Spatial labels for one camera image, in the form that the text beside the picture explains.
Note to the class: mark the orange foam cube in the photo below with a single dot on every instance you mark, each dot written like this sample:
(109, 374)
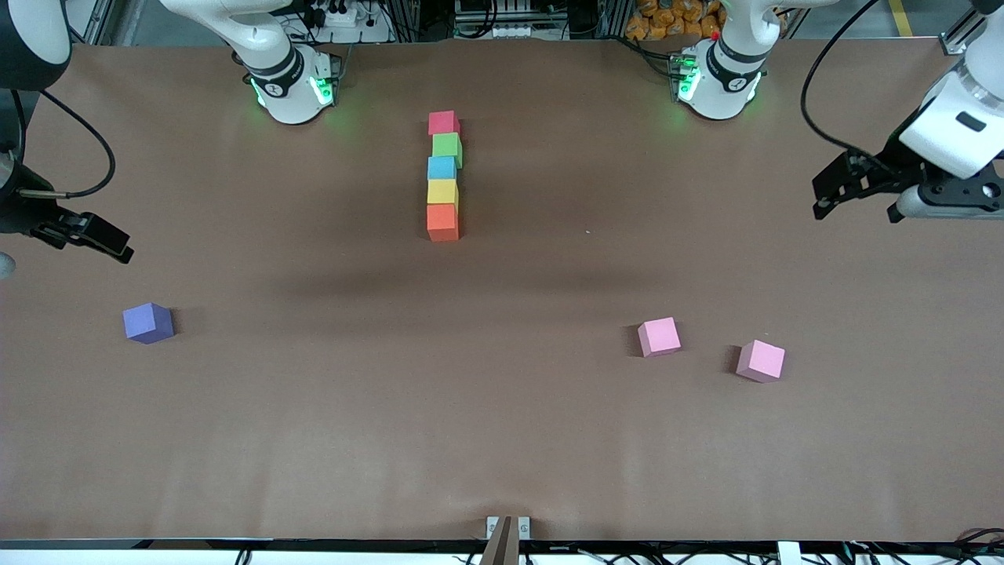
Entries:
(443, 223)

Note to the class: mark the red foam cube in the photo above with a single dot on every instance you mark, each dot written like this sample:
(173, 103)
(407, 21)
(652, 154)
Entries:
(444, 122)

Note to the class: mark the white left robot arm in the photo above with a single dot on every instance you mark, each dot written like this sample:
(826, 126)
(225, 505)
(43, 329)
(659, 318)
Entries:
(718, 86)

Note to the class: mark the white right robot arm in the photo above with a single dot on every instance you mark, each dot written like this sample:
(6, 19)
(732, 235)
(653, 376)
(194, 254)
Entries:
(294, 102)

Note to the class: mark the orchid pink foam cube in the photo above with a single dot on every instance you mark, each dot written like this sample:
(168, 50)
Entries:
(761, 361)

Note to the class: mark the blue foam cube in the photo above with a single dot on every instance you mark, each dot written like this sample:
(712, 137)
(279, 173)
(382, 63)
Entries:
(441, 168)

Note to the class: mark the purple foam cube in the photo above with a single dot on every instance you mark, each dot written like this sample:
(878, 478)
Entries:
(147, 323)

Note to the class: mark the orange yellow lumpy bundle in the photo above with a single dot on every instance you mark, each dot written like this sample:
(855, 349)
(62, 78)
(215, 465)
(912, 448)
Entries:
(667, 20)

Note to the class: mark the brown table cover mat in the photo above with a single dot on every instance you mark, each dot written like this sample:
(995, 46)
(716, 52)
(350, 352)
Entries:
(502, 431)

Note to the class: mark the white power strip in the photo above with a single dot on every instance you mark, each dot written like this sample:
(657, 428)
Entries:
(345, 23)

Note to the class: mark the aluminium frame profile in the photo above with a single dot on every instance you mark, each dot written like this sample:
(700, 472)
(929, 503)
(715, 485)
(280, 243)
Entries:
(94, 20)
(961, 35)

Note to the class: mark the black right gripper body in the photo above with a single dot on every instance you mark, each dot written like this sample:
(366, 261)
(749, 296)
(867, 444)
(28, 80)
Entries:
(17, 214)

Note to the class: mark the green foam cube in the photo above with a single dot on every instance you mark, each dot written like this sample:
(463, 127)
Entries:
(447, 149)

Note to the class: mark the brown upright bar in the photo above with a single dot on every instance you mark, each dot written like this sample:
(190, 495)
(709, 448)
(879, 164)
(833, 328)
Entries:
(500, 549)

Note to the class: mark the small metal clamp bracket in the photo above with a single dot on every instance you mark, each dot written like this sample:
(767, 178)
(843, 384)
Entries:
(524, 527)
(492, 527)

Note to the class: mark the grey equipment rack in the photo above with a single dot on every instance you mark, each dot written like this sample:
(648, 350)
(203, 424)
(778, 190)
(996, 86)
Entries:
(502, 16)

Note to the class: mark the yellow foam cube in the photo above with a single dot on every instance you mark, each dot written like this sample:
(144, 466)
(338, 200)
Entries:
(442, 191)

